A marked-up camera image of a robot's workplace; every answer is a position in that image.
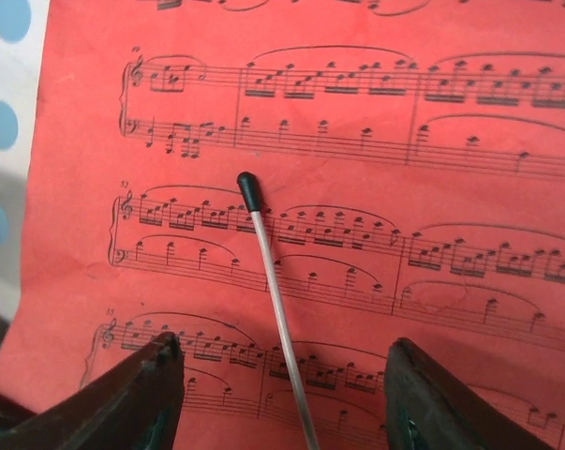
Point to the red sheet music page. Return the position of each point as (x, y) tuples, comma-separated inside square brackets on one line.
[(411, 156)]

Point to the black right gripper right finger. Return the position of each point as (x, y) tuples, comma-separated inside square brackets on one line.
[(427, 407)]

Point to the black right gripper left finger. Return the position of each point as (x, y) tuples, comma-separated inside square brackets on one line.
[(135, 405)]

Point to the pink music stand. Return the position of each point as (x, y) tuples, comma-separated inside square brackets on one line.
[(10, 140)]

